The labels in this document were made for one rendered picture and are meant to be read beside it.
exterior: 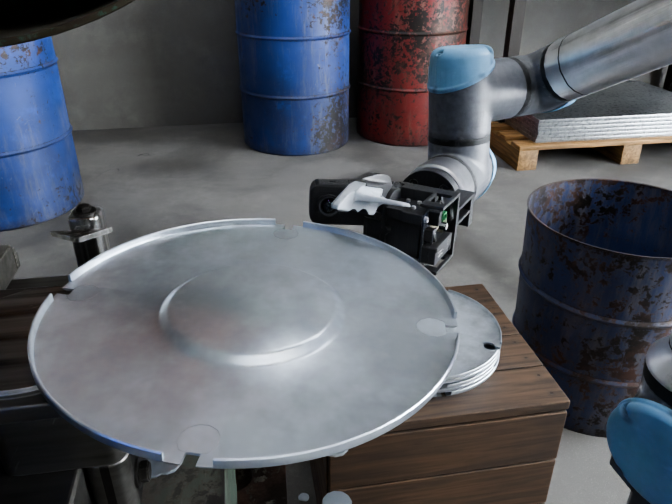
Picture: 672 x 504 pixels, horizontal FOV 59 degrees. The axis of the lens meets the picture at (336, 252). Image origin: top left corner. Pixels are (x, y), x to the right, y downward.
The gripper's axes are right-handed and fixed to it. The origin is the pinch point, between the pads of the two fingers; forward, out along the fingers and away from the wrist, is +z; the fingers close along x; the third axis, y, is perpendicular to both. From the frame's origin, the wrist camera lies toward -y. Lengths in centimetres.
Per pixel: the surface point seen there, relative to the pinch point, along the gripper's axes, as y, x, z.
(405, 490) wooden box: 0, 55, -29
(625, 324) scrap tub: 26, 40, -78
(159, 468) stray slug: -5.7, 12.8, 17.0
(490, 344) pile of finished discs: 6, 36, -50
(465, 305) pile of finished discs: -2, 35, -59
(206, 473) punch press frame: -2.3, 12.9, 15.4
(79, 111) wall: -273, 54, -196
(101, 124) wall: -265, 62, -203
